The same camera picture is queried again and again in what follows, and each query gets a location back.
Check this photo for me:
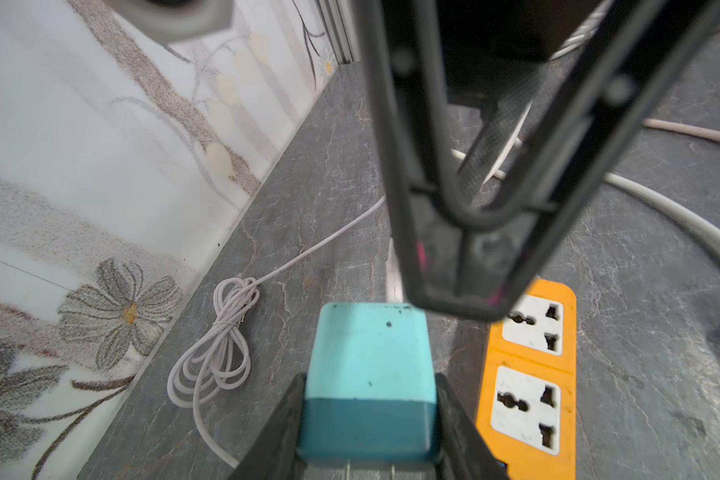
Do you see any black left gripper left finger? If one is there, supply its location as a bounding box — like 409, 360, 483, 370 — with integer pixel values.
228, 373, 306, 480

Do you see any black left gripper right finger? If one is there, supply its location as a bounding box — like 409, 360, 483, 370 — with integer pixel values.
435, 373, 509, 480

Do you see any white power strip cables bundle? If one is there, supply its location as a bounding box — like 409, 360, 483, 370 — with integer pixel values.
449, 0, 720, 271

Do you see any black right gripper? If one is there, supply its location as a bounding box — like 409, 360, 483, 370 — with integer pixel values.
353, 0, 720, 321

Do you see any teal charger white cable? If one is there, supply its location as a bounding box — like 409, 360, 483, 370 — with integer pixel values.
166, 194, 440, 469

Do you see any orange power strip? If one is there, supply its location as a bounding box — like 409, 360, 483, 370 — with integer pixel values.
475, 279, 578, 479

